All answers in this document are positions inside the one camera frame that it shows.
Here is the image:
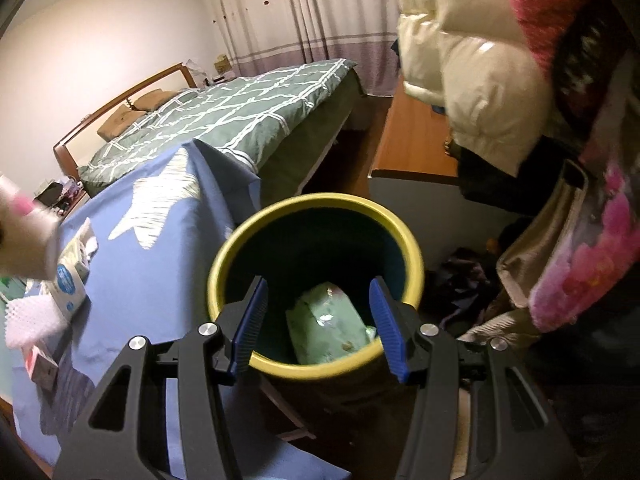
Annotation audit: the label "green wet wipes pack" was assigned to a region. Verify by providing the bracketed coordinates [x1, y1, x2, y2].
[285, 283, 378, 365]

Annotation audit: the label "pink strawberry milk carton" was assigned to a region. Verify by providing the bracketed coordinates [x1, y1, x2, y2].
[23, 344, 58, 391]

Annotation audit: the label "white foam net sleeve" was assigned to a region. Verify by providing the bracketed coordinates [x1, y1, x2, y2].
[4, 295, 68, 349]

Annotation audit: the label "white yogurt cup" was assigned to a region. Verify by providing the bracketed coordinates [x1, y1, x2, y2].
[0, 174, 61, 281]

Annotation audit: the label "yellow rim trash bin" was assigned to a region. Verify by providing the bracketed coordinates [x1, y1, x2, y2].
[207, 193, 424, 382]

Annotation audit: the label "blue star tablecloth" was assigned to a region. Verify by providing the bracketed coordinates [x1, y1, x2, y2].
[8, 138, 352, 480]

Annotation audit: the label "wooden desk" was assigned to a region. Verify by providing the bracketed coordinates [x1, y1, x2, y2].
[369, 79, 515, 270]

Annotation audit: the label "white green medicine box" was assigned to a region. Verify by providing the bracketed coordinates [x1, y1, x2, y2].
[46, 218, 99, 321]

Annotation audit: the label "floral bag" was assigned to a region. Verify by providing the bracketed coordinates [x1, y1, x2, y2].
[497, 162, 639, 333]

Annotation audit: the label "bed with green quilt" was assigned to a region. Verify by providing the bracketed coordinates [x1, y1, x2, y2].
[79, 58, 362, 206]

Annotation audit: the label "white nightstand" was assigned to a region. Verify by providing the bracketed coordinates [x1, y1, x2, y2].
[53, 191, 90, 220]

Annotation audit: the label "left brown pillow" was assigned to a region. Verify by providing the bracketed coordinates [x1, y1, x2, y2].
[96, 105, 146, 142]

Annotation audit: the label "brown pillow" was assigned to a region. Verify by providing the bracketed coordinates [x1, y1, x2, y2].
[132, 89, 179, 112]
[96, 105, 146, 142]

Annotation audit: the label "right brown pillow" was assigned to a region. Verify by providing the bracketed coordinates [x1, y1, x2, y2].
[132, 89, 179, 112]

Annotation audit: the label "wooden headboard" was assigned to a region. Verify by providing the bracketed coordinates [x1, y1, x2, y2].
[53, 63, 196, 180]

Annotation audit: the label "tissue box on far nightstand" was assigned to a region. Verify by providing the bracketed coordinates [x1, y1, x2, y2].
[214, 54, 232, 75]

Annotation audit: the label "cream puffer jacket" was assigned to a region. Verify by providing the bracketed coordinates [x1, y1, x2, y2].
[397, 0, 551, 176]

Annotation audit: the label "pink white curtain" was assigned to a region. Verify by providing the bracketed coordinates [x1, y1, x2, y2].
[205, 0, 399, 96]

